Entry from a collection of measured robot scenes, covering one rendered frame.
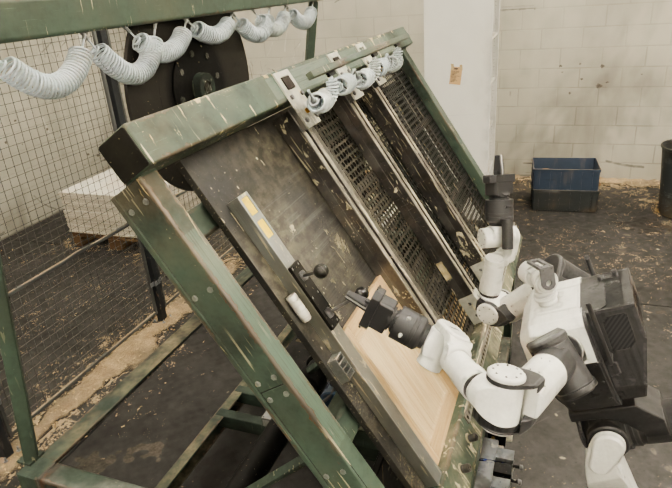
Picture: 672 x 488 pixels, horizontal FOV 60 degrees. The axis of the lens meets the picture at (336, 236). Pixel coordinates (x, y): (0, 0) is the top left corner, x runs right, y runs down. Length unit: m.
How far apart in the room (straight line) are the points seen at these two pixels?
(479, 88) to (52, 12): 4.19
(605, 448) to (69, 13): 1.87
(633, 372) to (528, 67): 5.36
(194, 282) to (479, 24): 4.37
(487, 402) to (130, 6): 1.51
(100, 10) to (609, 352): 1.65
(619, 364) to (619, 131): 5.39
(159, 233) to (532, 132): 5.91
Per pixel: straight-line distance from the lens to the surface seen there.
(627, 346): 1.65
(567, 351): 1.48
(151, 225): 1.32
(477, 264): 2.64
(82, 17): 1.84
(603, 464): 1.90
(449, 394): 2.01
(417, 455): 1.70
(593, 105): 6.86
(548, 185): 5.97
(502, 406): 1.26
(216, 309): 1.33
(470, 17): 5.37
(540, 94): 6.83
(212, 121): 1.47
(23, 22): 1.70
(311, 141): 1.83
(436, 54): 5.45
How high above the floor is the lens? 2.18
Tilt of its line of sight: 23 degrees down
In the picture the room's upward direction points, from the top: 4 degrees counter-clockwise
